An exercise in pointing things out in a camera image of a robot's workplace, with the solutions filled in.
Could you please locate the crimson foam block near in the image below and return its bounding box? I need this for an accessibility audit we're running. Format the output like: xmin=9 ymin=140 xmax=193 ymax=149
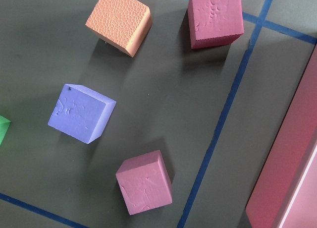
xmin=116 ymin=150 xmax=172 ymax=215

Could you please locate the crimson foam block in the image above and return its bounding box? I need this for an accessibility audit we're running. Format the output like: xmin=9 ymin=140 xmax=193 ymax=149
xmin=187 ymin=0 xmax=244 ymax=49
xmin=116 ymin=150 xmax=172 ymax=215

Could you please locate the purple foam block right group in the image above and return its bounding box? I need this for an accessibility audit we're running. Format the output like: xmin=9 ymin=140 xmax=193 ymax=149
xmin=48 ymin=84 xmax=116 ymax=144

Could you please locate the orange foam block right group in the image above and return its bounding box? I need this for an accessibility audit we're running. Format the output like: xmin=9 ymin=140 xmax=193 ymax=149
xmin=85 ymin=0 xmax=153 ymax=57

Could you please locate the crimson foam block far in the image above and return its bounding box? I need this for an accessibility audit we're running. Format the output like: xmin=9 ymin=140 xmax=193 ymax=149
xmin=187 ymin=0 xmax=244 ymax=49

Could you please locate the pink plastic tray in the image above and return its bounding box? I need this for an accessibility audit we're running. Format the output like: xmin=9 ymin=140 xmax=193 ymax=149
xmin=246 ymin=50 xmax=317 ymax=228

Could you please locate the green foam block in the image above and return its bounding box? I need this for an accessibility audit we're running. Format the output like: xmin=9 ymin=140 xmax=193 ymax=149
xmin=0 ymin=116 xmax=11 ymax=144

